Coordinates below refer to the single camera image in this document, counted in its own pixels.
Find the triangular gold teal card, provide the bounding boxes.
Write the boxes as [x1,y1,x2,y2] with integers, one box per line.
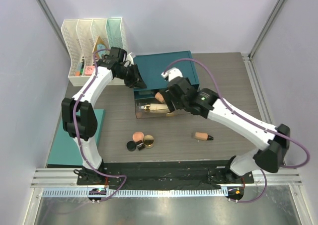
[92,36,110,60]

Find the teal drawer cabinet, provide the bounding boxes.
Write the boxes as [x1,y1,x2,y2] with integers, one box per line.
[134,51,199,99]

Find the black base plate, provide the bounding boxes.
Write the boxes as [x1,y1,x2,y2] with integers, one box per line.
[76,161,254,186]

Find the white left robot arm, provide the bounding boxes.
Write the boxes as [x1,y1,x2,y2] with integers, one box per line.
[61,47,146,185]

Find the orange green markers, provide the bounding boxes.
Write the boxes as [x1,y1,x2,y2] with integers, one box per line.
[75,58,85,76]

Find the pink eraser block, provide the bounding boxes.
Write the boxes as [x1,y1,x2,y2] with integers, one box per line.
[83,66,95,76]

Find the white perforated file organizer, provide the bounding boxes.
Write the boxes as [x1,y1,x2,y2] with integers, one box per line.
[61,17,130,86]

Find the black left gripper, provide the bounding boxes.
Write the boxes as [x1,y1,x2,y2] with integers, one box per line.
[116,64,147,90]

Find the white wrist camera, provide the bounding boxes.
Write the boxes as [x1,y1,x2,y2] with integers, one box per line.
[161,68,183,82]
[124,52,135,67]

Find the BB cream pump bottle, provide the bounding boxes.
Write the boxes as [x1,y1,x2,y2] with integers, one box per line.
[155,92,165,104]

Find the black round lid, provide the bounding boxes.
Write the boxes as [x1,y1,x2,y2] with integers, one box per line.
[126,141,137,151]

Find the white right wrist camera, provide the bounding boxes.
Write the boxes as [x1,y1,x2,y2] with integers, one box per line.
[161,68,183,82]

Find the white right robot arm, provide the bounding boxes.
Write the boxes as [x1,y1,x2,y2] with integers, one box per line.
[161,76,290,183]

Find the beige foundation tube black cap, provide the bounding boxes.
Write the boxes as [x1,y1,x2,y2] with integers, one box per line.
[194,132,214,141]

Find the small black jar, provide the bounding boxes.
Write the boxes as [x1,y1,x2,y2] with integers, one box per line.
[136,140,145,150]

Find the gold round compact jar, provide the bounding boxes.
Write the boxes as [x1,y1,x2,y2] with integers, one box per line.
[143,135,154,149]

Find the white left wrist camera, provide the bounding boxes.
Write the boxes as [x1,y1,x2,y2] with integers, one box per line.
[124,52,135,67]

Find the clear acrylic drawer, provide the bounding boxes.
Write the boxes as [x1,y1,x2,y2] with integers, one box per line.
[135,90,202,121]

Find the cream foundation bottle gold pump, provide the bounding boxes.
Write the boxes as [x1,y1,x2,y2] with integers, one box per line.
[138,103,170,113]

